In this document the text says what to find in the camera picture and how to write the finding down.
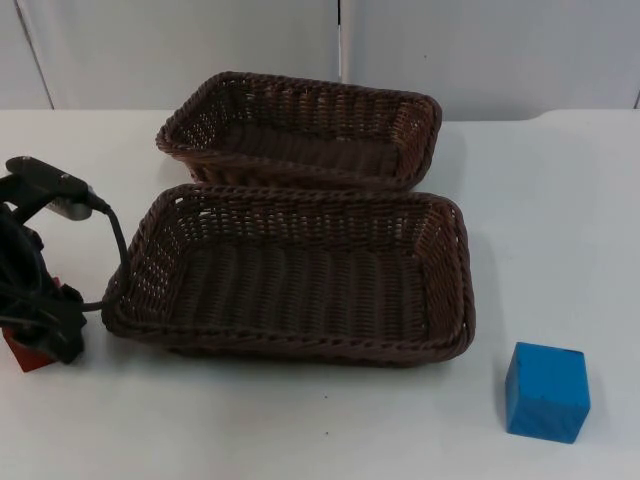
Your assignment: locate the black cable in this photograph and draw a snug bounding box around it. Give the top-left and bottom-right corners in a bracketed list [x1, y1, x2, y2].
[79, 195, 129, 312]

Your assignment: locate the red cube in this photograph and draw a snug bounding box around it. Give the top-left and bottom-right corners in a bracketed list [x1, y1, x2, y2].
[0, 273, 64, 374]

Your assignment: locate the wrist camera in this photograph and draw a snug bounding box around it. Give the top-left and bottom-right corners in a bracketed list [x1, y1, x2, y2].
[3, 155, 109, 224]

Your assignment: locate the dark brown wicker basket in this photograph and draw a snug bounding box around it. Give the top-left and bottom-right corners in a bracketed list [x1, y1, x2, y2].
[156, 70, 444, 194]
[102, 183, 477, 370]

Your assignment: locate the blue cube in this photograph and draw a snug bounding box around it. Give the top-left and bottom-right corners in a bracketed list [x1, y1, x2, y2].
[503, 341, 592, 435]

